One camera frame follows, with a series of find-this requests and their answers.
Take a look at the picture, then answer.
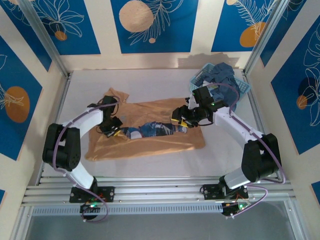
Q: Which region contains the aluminium rail beam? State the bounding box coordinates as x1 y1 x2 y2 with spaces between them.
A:
21 176 298 208

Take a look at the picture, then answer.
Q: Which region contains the aluminium side rail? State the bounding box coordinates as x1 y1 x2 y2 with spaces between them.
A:
36 72 74 186
241 69 280 181

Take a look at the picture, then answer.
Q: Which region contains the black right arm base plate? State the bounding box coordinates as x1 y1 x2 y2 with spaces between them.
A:
201 183 250 201

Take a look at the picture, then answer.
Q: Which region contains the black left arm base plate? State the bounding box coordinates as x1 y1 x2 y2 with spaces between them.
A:
69 186 116 204

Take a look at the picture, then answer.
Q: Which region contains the blue floral wall panel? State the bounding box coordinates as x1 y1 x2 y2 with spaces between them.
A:
110 0 200 54
0 0 102 56
211 0 282 53
270 23 320 156
0 34 44 161

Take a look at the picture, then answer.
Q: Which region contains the dark blue t-shirt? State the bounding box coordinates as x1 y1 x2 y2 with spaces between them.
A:
199 62 242 112

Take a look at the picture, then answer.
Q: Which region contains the tan t-shirt with print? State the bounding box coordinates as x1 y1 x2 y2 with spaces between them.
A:
84 86 206 163

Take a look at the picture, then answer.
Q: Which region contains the aluminium frame post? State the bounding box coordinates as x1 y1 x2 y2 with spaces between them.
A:
18 0 71 77
242 0 293 75

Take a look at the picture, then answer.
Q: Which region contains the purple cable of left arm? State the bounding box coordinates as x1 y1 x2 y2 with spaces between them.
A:
53 96 121 223

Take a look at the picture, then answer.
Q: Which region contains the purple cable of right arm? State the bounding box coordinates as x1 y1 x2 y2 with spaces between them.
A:
204 82 287 218

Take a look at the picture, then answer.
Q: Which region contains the light blue perforated plastic basket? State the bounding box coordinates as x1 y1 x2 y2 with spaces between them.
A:
189 62 252 101

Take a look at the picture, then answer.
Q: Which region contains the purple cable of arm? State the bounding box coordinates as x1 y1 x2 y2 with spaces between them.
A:
204 82 287 218
53 96 121 223

